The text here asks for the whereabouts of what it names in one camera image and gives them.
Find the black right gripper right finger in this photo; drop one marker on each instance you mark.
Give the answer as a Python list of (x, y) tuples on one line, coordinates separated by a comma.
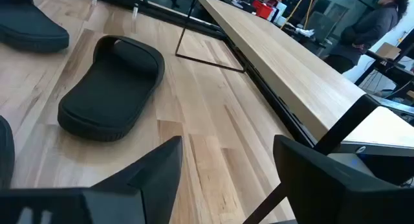
[(323, 191)]

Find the black rubber slide sandal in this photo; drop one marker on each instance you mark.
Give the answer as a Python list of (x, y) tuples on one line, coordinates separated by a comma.
[(110, 94), (29, 26)]

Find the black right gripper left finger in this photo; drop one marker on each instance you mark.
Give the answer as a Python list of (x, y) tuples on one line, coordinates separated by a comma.
[(145, 191)]

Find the white container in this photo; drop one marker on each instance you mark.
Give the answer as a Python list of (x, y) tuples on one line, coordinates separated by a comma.
[(280, 12)]

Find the cardboard box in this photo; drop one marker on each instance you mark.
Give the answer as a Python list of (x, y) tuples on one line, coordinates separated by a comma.
[(388, 50)]

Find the red box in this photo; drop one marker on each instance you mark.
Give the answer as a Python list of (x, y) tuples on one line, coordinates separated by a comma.
[(262, 10)]

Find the person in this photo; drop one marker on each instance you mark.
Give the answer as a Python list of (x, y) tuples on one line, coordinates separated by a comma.
[(365, 29)]

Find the wooden shelf with black frame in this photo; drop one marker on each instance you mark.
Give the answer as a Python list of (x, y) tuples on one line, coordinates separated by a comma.
[(291, 62)]

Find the black desk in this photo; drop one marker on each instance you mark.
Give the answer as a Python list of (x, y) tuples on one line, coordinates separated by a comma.
[(388, 67)]

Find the crumpled white paper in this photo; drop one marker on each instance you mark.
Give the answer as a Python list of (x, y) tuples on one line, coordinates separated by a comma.
[(305, 32)]

